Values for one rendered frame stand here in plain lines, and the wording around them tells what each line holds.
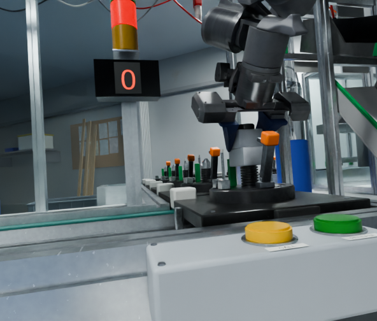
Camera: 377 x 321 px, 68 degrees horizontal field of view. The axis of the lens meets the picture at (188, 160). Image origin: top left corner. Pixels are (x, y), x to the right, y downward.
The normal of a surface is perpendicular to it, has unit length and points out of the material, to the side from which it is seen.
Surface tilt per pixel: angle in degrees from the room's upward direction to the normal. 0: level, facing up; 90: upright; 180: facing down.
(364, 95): 45
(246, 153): 90
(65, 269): 90
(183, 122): 90
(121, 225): 90
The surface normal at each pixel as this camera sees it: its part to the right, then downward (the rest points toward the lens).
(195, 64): -0.42, 0.00
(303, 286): 0.22, -0.04
